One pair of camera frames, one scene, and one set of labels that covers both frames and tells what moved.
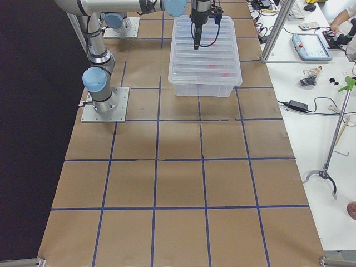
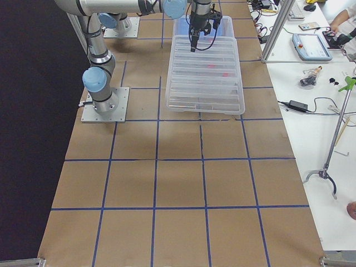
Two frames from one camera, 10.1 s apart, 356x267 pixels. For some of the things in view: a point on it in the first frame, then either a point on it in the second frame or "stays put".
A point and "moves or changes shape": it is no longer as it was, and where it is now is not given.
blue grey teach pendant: (311, 47) stays put
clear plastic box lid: (217, 64) moves or changes shape
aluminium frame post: (277, 30) stays put
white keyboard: (296, 14) stays put
